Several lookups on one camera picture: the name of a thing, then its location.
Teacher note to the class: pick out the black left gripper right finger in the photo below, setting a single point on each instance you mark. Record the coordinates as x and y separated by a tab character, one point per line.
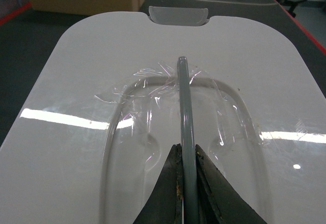
218	200

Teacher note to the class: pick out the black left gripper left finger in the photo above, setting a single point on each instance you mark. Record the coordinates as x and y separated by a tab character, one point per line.
165	202

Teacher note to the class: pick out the white box lid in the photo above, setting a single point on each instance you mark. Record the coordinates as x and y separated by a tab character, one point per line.
95	130

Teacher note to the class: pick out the black armrest chair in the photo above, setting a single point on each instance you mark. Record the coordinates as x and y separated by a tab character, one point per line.
292	4

